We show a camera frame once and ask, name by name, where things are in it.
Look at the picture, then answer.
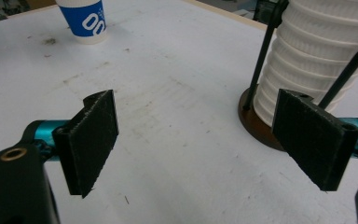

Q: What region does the stack of white paper cups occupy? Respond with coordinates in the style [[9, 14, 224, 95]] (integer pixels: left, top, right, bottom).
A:
[[253, 0, 358, 128]]

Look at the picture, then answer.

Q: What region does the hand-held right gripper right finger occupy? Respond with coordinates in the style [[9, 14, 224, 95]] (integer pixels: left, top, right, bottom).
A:
[[271, 88, 358, 192]]

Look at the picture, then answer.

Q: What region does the blue banded single paper cup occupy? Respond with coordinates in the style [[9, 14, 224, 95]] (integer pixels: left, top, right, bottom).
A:
[[55, 0, 109, 45]]

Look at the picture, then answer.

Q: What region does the black wire cup holder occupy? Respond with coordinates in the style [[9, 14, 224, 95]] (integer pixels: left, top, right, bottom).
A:
[[237, 0, 358, 152]]

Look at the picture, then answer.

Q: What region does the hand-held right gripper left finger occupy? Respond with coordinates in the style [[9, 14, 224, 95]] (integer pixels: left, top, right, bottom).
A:
[[22, 89, 119, 199]]

